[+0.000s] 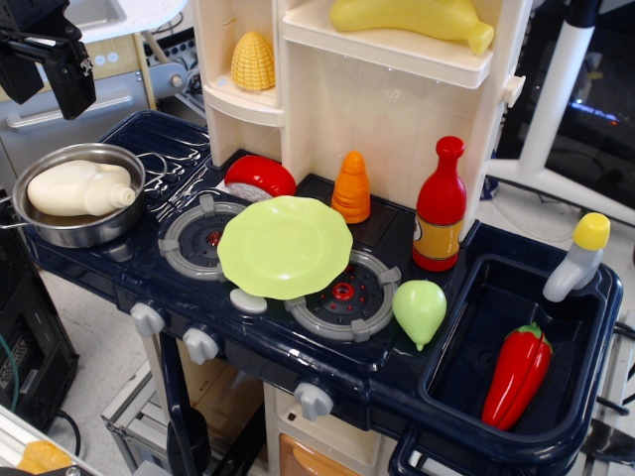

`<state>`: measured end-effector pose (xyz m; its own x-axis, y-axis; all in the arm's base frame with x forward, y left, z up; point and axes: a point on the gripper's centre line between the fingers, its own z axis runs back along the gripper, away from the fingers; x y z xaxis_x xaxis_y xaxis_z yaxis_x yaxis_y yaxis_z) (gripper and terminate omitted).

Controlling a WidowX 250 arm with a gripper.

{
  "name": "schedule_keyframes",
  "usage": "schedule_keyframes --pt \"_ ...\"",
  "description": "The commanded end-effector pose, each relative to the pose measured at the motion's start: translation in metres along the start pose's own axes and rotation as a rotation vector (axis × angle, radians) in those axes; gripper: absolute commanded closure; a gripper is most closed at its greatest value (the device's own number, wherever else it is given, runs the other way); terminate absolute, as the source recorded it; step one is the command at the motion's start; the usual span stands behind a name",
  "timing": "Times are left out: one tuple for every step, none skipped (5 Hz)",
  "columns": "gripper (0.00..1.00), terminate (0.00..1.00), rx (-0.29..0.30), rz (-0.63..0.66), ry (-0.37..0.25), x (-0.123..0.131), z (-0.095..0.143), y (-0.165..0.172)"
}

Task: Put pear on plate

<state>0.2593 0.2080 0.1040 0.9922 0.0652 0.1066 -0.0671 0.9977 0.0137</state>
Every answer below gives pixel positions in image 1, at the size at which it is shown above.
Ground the left grey stove burner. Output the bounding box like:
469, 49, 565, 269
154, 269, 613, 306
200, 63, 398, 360
158, 194, 246, 282

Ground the right grey stove burner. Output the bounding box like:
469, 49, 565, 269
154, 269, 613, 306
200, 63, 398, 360
284, 250, 402, 342

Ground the navy toy kitchen counter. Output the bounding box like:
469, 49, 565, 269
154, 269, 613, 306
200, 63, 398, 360
27, 111, 622, 475

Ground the grey toy dishwasher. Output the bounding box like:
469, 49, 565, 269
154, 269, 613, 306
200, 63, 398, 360
0, 34, 158, 184

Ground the orange toy carrot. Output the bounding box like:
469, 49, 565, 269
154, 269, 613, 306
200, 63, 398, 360
330, 151, 371, 224

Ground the yellow toy banana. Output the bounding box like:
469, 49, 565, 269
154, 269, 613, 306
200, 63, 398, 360
329, 0, 495, 55

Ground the light green toy plate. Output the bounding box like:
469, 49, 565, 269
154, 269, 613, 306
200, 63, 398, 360
217, 195, 353, 300

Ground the grey yellow toy faucet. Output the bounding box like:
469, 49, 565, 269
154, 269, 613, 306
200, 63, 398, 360
543, 212, 611, 302

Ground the yellow toy corn cob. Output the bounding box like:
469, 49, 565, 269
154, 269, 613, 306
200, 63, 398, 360
230, 31, 276, 91

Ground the red toy ketchup bottle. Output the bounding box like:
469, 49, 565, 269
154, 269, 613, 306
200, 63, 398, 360
412, 136, 466, 273

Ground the grey stove knob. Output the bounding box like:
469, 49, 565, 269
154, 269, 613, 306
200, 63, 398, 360
294, 383, 333, 421
183, 327, 219, 365
130, 302, 166, 338

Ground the grey oval stove button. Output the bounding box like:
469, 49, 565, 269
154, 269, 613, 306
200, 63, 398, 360
229, 289, 268, 314

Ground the steel toy pot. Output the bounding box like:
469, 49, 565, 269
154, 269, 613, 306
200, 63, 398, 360
1, 143, 145, 248

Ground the cream toy chicken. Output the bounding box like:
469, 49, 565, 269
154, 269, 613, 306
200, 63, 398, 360
27, 160, 137, 217

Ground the middle grey stove knob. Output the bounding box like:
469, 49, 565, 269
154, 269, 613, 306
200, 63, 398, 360
183, 327, 219, 365

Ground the left grey stove knob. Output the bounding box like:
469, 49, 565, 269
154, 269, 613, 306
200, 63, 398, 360
130, 302, 166, 338

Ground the black computer case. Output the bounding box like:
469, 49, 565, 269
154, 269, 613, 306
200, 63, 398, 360
1, 230, 79, 432

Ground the red toy chili pepper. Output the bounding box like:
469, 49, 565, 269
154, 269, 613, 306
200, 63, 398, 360
481, 322, 553, 430

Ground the white stand leg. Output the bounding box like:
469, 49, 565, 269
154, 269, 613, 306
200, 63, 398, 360
486, 1, 634, 225

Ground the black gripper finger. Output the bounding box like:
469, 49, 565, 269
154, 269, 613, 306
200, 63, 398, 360
1, 48, 44, 104
43, 42, 96, 120

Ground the right grey stove knob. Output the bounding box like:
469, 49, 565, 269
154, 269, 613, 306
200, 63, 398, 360
294, 383, 333, 421

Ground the green toy pear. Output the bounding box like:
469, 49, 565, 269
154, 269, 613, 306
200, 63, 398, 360
392, 280, 447, 352

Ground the grey stove burner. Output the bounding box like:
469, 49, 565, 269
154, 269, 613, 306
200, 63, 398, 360
284, 250, 402, 342
158, 194, 246, 282

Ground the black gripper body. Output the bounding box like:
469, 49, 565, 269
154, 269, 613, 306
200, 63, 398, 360
1, 0, 82, 62

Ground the cream toy kitchen shelf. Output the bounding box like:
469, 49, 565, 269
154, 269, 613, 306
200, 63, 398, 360
191, 1, 531, 227

